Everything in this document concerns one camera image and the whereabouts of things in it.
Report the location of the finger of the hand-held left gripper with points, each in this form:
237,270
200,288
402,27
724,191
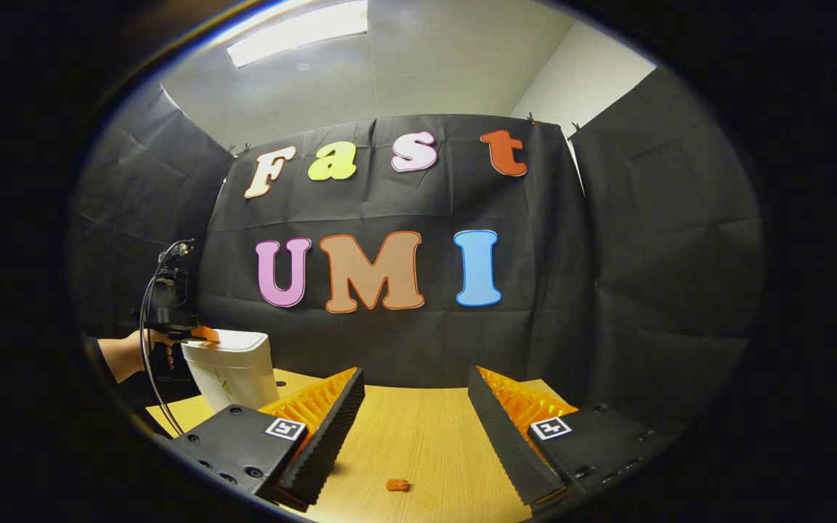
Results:
205,334

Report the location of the orange paper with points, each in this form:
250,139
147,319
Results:
397,484

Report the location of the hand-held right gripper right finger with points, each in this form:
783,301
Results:
506,436

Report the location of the wooden desktop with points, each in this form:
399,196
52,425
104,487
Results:
418,428

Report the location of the black backdrop cloth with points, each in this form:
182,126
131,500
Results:
404,349

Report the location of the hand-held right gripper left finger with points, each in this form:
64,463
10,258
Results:
331,428

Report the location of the ceiling light panel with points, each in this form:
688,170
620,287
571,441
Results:
295,33

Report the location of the white desktop garbage bin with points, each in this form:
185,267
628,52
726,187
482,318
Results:
233,378

